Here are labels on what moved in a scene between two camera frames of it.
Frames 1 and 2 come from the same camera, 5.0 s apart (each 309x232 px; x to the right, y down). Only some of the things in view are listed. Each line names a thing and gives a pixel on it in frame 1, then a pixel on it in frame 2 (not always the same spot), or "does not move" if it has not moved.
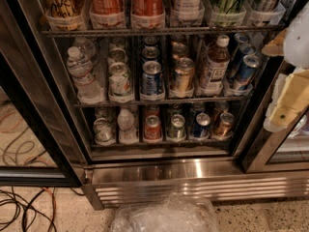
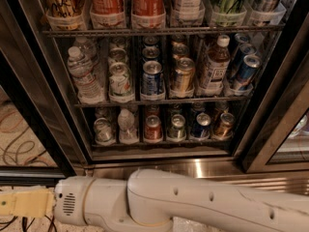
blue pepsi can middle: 152,78 does not move
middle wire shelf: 162,102 does not move
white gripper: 298,43 → 69,199
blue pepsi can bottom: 201,129 does not move
